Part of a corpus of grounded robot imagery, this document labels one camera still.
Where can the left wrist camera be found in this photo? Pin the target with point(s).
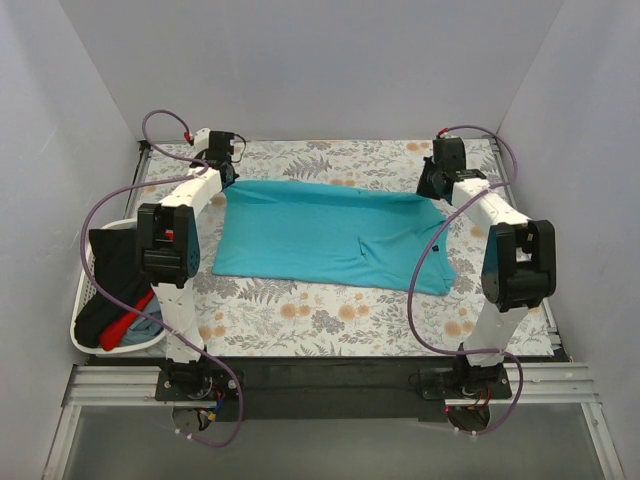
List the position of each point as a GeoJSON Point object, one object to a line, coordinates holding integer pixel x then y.
{"type": "Point", "coordinates": [221, 145]}

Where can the white laundry basket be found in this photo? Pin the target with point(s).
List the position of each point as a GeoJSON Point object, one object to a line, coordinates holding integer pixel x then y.
{"type": "Point", "coordinates": [86, 290]}

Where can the grey blue t shirt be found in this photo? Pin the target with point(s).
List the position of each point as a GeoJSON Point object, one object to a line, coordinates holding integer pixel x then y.
{"type": "Point", "coordinates": [142, 329]}

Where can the floral table mat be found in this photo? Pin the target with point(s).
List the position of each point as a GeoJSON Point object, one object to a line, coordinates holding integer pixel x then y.
{"type": "Point", "coordinates": [244, 316]}

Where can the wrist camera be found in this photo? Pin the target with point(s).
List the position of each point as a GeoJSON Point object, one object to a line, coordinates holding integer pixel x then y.
{"type": "Point", "coordinates": [221, 145]}
{"type": "Point", "coordinates": [449, 154]}

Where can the red t shirt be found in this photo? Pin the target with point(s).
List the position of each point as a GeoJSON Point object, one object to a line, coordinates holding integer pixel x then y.
{"type": "Point", "coordinates": [111, 336]}

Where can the turquoise t shirt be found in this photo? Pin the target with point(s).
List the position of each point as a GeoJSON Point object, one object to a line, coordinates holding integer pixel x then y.
{"type": "Point", "coordinates": [333, 234]}

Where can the aluminium frame rail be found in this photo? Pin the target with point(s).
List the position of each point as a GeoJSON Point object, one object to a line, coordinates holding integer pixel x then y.
{"type": "Point", "coordinates": [132, 385]}

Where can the black t shirt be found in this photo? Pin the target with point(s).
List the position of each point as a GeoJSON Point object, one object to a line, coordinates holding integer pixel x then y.
{"type": "Point", "coordinates": [115, 270]}

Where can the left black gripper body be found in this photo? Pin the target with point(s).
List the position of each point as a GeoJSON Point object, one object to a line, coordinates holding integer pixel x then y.
{"type": "Point", "coordinates": [227, 174]}

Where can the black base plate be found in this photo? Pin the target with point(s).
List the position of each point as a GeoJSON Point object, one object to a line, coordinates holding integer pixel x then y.
{"type": "Point", "coordinates": [306, 406]}

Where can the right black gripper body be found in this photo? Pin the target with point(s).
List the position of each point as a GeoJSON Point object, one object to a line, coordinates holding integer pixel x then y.
{"type": "Point", "coordinates": [430, 181]}

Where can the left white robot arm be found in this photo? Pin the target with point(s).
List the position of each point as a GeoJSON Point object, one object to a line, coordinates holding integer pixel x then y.
{"type": "Point", "coordinates": [168, 253]}

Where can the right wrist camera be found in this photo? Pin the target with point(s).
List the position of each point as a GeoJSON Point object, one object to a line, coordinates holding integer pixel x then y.
{"type": "Point", "coordinates": [449, 154]}

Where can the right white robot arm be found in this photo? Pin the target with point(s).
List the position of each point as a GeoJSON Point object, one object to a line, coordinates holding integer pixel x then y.
{"type": "Point", "coordinates": [518, 271]}

